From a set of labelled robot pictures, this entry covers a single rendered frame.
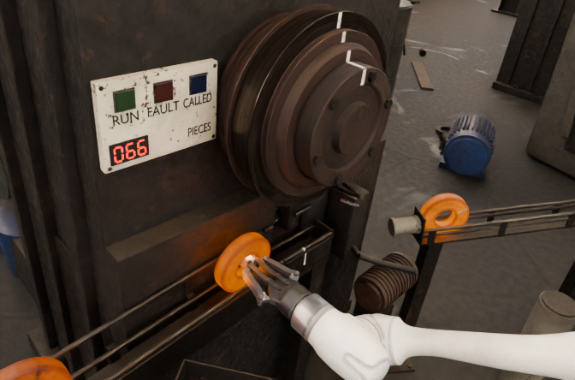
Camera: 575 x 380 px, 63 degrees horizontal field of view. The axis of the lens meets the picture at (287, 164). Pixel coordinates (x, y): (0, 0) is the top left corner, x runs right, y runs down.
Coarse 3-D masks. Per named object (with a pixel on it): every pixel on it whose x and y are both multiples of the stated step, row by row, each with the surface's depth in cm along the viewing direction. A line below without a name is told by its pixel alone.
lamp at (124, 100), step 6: (132, 90) 85; (120, 96) 84; (126, 96) 84; (132, 96) 85; (120, 102) 84; (126, 102) 85; (132, 102) 86; (120, 108) 84; (126, 108) 85; (132, 108) 86
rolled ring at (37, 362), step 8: (24, 360) 84; (32, 360) 84; (40, 360) 85; (48, 360) 86; (56, 360) 88; (8, 368) 82; (16, 368) 82; (24, 368) 82; (32, 368) 83; (40, 368) 84; (48, 368) 85; (56, 368) 86; (64, 368) 88; (0, 376) 80; (8, 376) 80; (16, 376) 81; (24, 376) 81; (32, 376) 83; (40, 376) 84; (48, 376) 85; (56, 376) 87; (64, 376) 88
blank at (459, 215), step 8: (432, 200) 147; (440, 200) 146; (448, 200) 146; (456, 200) 146; (424, 208) 148; (432, 208) 147; (440, 208) 147; (448, 208) 148; (456, 208) 148; (464, 208) 148; (424, 216) 148; (432, 216) 148; (456, 216) 150; (464, 216) 150; (432, 224) 150; (440, 224) 152; (448, 224) 152; (456, 224) 151
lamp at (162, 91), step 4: (160, 84) 88; (164, 84) 89; (168, 84) 90; (156, 88) 88; (160, 88) 89; (164, 88) 90; (168, 88) 90; (172, 88) 91; (156, 92) 89; (160, 92) 89; (164, 92) 90; (168, 92) 90; (172, 92) 91; (156, 96) 89; (160, 96) 90; (164, 96) 90; (168, 96) 91; (172, 96) 92; (156, 100) 89; (160, 100) 90; (164, 100) 91
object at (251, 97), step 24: (288, 24) 96; (312, 24) 92; (336, 24) 98; (360, 24) 104; (264, 48) 94; (288, 48) 90; (264, 72) 91; (384, 72) 119; (240, 96) 94; (264, 96) 91; (240, 120) 95; (240, 144) 97; (240, 168) 103; (264, 192) 105
